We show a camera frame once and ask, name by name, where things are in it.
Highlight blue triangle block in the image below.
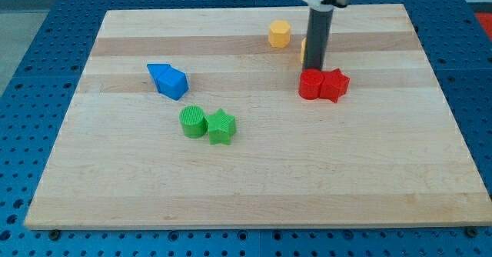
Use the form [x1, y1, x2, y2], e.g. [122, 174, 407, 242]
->
[147, 63, 170, 92]

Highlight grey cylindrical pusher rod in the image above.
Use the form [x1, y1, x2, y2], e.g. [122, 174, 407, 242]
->
[302, 5, 334, 70]

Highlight red star block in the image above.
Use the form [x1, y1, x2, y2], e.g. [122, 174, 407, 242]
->
[319, 68, 350, 103]

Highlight yellow heart block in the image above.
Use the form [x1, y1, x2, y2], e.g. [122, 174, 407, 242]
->
[300, 37, 307, 64]

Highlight yellow hexagon block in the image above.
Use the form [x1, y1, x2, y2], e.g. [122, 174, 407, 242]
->
[268, 20, 291, 48]

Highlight red cylinder block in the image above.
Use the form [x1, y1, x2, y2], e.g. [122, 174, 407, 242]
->
[298, 68, 324, 100]

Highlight wooden board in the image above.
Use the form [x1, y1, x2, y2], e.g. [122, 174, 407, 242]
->
[25, 4, 491, 230]

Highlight blue cube block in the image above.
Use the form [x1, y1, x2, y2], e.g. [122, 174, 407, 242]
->
[157, 66, 189, 101]

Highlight green star block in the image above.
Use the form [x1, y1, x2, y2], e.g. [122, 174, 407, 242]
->
[204, 108, 236, 145]

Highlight green cylinder block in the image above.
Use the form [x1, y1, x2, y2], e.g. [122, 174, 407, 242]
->
[179, 105, 208, 139]

